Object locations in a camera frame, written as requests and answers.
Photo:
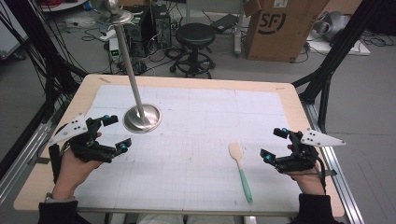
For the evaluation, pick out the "strip of brown tape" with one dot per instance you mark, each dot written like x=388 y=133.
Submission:
x=105 y=80
x=280 y=88

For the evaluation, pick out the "large cardboard box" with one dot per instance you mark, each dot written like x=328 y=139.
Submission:
x=280 y=31

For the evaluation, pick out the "person's right hand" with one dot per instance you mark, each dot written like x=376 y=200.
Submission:
x=309 y=182

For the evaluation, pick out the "silver wristwatch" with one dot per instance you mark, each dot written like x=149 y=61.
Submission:
x=59 y=198

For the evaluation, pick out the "black computer tower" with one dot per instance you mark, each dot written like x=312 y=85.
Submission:
x=162 y=26
x=137 y=34

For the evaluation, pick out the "black flat laptop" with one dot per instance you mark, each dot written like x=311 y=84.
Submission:
x=224 y=23

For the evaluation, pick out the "aluminium rail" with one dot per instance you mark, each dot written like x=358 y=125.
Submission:
x=21 y=155
x=339 y=174

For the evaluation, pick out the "grey bag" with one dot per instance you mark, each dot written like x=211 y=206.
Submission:
x=334 y=26

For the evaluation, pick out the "white grid mat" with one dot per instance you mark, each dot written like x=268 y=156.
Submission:
x=193 y=140

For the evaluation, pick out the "white power strip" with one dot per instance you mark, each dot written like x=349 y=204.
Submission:
x=107 y=34

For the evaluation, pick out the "person's left hand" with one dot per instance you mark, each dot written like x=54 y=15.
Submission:
x=73 y=172

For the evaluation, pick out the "black round stool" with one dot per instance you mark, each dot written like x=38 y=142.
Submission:
x=195 y=35

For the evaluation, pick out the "black metal frame stand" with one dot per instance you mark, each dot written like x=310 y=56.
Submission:
x=336 y=53
x=40 y=46

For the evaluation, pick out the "small box with green display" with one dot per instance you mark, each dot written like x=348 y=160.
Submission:
x=114 y=51

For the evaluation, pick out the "white floor stand post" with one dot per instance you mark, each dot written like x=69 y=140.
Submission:
x=239 y=37

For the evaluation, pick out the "metal stand with round base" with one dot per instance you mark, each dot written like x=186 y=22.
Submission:
x=141 y=119

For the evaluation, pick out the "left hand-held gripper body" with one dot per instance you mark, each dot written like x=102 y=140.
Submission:
x=93 y=149

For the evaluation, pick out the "white flat board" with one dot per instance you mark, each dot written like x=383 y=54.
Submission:
x=342 y=46

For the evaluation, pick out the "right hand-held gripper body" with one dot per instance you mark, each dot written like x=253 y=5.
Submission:
x=302 y=155

